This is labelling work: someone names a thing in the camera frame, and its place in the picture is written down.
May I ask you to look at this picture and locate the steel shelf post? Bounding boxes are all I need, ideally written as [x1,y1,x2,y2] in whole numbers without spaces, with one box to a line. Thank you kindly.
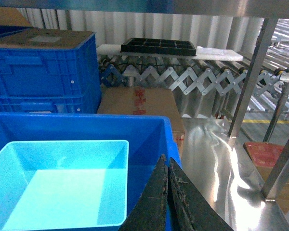
[228,18,278,138]

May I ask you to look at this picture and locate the brown cardboard sheet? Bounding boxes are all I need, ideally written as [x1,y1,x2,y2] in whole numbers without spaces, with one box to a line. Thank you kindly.
[0,6,94,50]

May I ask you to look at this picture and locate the black compartment tray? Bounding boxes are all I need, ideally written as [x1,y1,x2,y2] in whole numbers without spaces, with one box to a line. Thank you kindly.
[120,38,197,56]

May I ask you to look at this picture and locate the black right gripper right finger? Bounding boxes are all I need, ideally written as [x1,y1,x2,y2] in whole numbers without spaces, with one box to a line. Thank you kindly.
[168,158,232,231]

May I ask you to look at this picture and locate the expandable roller conveyor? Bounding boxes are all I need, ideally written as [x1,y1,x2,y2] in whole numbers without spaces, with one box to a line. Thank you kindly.
[98,54,289,119]

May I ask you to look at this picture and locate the red topped cardboard box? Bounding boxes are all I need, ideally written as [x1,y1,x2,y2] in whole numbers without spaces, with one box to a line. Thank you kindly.
[243,142,289,214]

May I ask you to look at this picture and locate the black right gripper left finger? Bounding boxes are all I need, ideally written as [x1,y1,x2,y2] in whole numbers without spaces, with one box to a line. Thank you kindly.
[119,154,168,231]

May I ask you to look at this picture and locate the white foam board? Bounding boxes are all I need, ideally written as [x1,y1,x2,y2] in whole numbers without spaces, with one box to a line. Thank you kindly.
[97,44,243,62]

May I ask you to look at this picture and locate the stacked blue crates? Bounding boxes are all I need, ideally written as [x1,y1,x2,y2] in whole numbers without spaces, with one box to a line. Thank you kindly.
[0,45,101,114]

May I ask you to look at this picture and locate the light turquoise plastic bin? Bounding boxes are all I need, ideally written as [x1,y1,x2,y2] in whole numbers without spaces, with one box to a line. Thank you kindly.
[0,140,129,231]

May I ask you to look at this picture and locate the large blue plastic crate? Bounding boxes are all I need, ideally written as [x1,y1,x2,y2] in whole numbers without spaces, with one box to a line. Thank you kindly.
[0,112,183,231]

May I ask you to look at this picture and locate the brown cardboard box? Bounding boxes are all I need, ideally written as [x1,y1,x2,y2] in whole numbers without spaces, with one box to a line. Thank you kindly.
[97,87,185,154]

